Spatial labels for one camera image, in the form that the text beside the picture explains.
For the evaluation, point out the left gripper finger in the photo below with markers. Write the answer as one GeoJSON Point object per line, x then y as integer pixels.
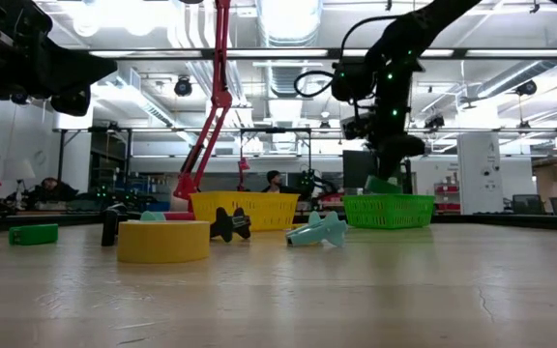
{"type": "Point", "coordinates": [85, 70]}

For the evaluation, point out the yellow tape roll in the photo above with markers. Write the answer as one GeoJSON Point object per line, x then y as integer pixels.
{"type": "Point", "coordinates": [162, 241]}

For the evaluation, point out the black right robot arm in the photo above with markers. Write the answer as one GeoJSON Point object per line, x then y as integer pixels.
{"type": "Point", "coordinates": [404, 34]}

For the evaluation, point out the green mini stapler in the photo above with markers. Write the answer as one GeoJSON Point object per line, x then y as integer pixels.
{"type": "Point", "coordinates": [34, 234]}

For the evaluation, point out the black flat screen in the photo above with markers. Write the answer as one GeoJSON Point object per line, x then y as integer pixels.
{"type": "Point", "coordinates": [356, 169]}

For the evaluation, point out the green plastic basket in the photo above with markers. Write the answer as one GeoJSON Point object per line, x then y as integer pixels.
{"type": "Point", "coordinates": [389, 210]}

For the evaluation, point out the white cabinet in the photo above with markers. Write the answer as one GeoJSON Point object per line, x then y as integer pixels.
{"type": "Point", "coordinates": [479, 174]}

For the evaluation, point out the black ceiling spotlight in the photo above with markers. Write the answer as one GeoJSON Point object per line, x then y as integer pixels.
{"type": "Point", "coordinates": [183, 87]}
{"type": "Point", "coordinates": [526, 88]}

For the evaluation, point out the person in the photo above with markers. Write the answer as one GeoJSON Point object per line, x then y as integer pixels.
{"type": "Point", "coordinates": [273, 181]}
{"type": "Point", "coordinates": [49, 187]}

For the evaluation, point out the white table lamp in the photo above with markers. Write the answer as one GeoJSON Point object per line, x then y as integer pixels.
{"type": "Point", "coordinates": [17, 169]}

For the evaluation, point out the yellow plastic basket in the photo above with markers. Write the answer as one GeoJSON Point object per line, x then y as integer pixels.
{"type": "Point", "coordinates": [259, 208]}

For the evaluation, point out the red desk lamp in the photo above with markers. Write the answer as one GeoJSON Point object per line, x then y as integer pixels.
{"type": "Point", "coordinates": [220, 96]}

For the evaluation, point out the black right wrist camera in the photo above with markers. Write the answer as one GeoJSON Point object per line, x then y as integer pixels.
{"type": "Point", "coordinates": [356, 126]}

